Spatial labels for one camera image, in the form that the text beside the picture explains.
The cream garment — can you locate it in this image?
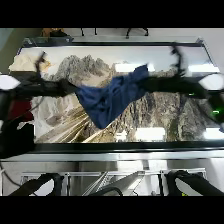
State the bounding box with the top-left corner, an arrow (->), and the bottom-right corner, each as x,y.
8,52 -> 54,73

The black garment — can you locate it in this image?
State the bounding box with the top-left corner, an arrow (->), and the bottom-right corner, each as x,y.
0,114 -> 37,160

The blue shirt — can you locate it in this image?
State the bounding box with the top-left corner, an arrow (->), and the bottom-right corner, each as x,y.
74,64 -> 150,130

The black cable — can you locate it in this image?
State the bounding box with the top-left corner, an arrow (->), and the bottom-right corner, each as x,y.
89,186 -> 125,197

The red garment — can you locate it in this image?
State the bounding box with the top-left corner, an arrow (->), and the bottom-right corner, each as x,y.
5,98 -> 35,122

